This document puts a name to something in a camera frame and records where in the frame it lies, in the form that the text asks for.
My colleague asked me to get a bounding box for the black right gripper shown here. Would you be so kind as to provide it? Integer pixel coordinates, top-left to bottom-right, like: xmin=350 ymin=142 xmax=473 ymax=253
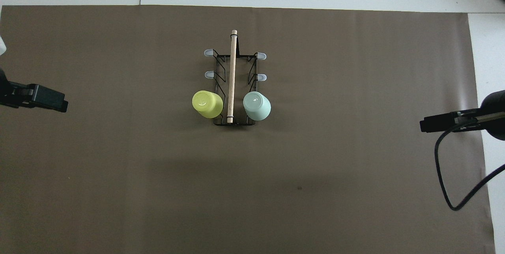
xmin=479 ymin=90 xmax=505 ymax=142

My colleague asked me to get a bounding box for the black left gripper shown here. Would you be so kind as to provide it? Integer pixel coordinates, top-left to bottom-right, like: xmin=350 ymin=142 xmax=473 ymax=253
xmin=0 ymin=67 xmax=10 ymax=107

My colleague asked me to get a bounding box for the yellow plastic cup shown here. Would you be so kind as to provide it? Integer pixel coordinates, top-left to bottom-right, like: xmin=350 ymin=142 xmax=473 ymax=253
xmin=191 ymin=90 xmax=224 ymax=119

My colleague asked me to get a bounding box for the pale green plastic cup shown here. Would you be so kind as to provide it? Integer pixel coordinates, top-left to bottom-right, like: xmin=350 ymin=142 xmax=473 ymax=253
xmin=242 ymin=91 xmax=272 ymax=121

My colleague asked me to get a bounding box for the brown table mat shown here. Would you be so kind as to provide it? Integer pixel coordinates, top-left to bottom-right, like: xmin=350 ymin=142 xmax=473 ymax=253
xmin=0 ymin=4 xmax=496 ymax=254

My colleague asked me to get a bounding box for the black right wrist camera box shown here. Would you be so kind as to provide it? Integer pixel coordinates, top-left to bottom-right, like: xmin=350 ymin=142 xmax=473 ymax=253
xmin=419 ymin=108 xmax=505 ymax=133

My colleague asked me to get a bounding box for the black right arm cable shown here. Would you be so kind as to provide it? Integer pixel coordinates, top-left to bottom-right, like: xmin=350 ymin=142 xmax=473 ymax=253
xmin=434 ymin=121 xmax=505 ymax=211

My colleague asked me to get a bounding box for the black wire cup rack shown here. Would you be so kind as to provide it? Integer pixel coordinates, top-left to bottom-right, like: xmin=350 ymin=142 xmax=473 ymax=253
xmin=200 ymin=29 xmax=267 ymax=127

